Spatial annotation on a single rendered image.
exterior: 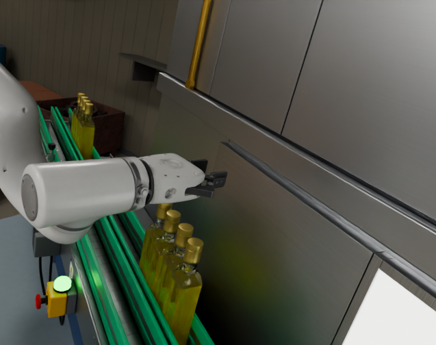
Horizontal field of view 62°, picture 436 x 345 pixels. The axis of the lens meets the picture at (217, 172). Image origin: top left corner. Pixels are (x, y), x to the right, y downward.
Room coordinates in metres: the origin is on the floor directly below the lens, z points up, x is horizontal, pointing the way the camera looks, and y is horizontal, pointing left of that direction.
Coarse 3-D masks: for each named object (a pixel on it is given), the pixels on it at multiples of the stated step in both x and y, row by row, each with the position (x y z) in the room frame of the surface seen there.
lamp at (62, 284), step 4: (64, 276) 0.80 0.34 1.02; (56, 280) 0.78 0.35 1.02; (60, 280) 0.78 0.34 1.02; (64, 280) 0.79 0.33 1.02; (68, 280) 0.79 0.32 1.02; (56, 284) 0.77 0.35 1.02; (60, 284) 0.77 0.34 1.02; (64, 284) 0.77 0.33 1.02; (68, 284) 0.78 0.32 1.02; (56, 288) 0.77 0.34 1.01; (60, 288) 0.77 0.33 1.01; (64, 288) 0.77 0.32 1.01; (68, 288) 0.78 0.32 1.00; (60, 292) 0.77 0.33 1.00; (64, 292) 0.77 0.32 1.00
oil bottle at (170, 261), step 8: (168, 256) 0.69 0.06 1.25; (176, 256) 0.68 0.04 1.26; (168, 264) 0.67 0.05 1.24; (176, 264) 0.67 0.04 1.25; (160, 272) 0.70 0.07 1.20; (168, 272) 0.66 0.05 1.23; (160, 280) 0.69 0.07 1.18; (168, 280) 0.66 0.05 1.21; (160, 288) 0.68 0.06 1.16; (160, 296) 0.67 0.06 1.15; (160, 304) 0.67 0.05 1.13
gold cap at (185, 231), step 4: (180, 224) 0.70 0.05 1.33; (184, 224) 0.70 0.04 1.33; (188, 224) 0.71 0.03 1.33; (180, 228) 0.68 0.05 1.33; (184, 228) 0.69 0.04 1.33; (188, 228) 0.69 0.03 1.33; (192, 228) 0.70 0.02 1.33; (180, 232) 0.68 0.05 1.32; (184, 232) 0.68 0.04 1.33; (188, 232) 0.68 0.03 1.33; (192, 232) 0.69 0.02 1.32; (176, 236) 0.69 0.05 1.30; (180, 236) 0.68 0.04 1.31; (184, 236) 0.68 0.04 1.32; (188, 236) 0.68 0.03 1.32; (176, 240) 0.69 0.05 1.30; (180, 240) 0.68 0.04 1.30; (184, 240) 0.68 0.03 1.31; (176, 244) 0.68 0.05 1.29; (180, 244) 0.68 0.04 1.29; (184, 244) 0.68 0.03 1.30
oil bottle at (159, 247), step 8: (160, 240) 0.73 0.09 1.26; (152, 248) 0.74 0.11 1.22; (160, 248) 0.71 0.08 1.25; (168, 248) 0.72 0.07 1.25; (152, 256) 0.73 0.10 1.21; (160, 256) 0.71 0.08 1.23; (152, 264) 0.72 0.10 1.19; (160, 264) 0.71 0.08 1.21; (152, 272) 0.72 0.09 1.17; (152, 280) 0.71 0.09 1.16; (152, 288) 0.71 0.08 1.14
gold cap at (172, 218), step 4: (168, 212) 0.74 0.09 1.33; (172, 212) 0.74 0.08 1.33; (176, 212) 0.75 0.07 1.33; (168, 216) 0.73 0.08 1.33; (172, 216) 0.73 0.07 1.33; (176, 216) 0.73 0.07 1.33; (180, 216) 0.74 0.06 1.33; (168, 220) 0.73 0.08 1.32; (172, 220) 0.72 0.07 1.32; (176, 220) 0.73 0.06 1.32; (164, 224) 0.73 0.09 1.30; (168, 224) 0.72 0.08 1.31; (172, 224) 0.72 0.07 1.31; (176, 224) 0.73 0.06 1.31; (164, 228) 0.73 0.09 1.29; (168, 228) 0.72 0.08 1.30; (172, 228) 0.73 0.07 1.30; (176, 228) 0.73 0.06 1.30; (168, 232) 0.72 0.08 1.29; (172, 232) 0.73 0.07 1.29; (176, 232) 0.73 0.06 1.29
